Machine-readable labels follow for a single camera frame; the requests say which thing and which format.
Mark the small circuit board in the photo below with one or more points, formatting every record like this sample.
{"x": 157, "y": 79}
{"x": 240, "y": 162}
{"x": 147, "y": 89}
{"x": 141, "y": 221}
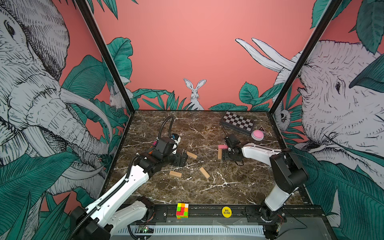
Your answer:
{"x": 145, "y": 230}

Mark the light pink block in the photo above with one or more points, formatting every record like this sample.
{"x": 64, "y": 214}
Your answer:
{"x": 223, "y": 147}

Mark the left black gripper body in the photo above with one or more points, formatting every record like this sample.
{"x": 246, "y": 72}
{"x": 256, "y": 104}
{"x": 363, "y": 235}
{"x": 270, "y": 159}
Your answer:
{"x": 175, "y": 159}

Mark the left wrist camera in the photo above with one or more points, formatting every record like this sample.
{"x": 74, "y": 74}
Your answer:
{"x": 166, "y": 146}

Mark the pink round button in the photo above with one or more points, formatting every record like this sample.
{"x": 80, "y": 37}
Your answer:
{"x": 257, "y": 135}

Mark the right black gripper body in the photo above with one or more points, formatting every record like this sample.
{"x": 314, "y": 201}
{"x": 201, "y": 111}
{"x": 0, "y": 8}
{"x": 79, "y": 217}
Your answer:
{"x": 229, "y": 155}

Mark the white perforated strip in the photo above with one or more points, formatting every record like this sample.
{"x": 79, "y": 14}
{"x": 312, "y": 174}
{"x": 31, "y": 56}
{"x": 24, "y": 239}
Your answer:
{"x": 218, "y": 230}

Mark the yellow big blind chip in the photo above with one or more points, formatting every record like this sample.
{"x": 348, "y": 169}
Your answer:
{"x": 226, "y": 212}

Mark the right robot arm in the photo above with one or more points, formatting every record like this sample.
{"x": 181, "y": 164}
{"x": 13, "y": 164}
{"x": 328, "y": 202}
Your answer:
{"x": 288, "y": 171}

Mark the folded checkered chess board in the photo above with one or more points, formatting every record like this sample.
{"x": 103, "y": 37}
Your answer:
{"x": 238, "y": 123}

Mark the colourful puzzle cube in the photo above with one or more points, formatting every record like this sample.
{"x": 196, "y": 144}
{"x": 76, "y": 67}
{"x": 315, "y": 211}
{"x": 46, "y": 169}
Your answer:
{"x": 182, "y": 211}

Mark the natural wood block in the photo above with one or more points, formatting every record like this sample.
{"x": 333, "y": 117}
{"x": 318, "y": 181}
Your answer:
{"x": 204, "y": 172}
{"x": 193, "y": 156}
{"x": 175, "y": 174}
{"x": 220, "y": 154}

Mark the black front rail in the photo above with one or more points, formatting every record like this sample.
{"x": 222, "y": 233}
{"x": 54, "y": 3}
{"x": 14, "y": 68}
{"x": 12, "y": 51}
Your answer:
{"x": 164, "y": 212}

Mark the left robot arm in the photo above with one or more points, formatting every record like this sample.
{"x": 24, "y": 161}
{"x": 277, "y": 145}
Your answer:
{"x": 104, "y": 217}

